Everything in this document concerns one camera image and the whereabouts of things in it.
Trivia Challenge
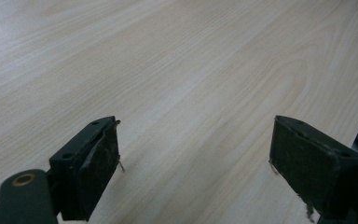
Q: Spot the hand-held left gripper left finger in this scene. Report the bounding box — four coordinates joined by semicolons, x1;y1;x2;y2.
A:
48;115;121;222

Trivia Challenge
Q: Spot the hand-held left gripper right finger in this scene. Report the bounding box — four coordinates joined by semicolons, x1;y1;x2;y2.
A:
268;115;358;222

